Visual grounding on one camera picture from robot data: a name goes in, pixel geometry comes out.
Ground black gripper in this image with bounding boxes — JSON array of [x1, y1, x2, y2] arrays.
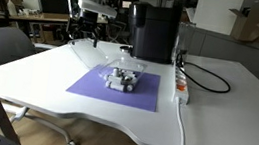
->
[[72, 8, 103, 49]]

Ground clear plastic clamshell container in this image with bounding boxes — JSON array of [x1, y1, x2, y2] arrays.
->
[[62, 36, 151, 97]]

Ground black monitor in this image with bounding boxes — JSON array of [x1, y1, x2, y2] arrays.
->
[[38, 0, 71, 17]]

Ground wooden desk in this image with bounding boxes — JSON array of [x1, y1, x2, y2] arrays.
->
[[0, 4, 110, 36]]

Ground white tube black band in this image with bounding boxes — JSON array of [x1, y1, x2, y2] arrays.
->
[[104, 80, 135, 94]]

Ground black coffee machine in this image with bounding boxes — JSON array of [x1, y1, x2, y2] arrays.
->
[[121, 0, 183, 66]]

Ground purple mat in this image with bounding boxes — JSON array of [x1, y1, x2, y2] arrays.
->
[[64, 62, 163, 113]]

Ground grey office chair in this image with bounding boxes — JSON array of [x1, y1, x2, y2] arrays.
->
[[0, 24, 92, 145]]

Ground transparent water tank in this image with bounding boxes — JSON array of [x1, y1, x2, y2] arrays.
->
[[173, 20, 197, 59]]

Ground white power strip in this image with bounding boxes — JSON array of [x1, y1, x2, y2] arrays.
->
[[169, 61, 195, 107]]

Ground thick white power cable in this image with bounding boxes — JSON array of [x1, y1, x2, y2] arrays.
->
[[169, 100, 193, 145]]

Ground black power cable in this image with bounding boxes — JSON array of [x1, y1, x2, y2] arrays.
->
[[171, 51, 236, 96]]

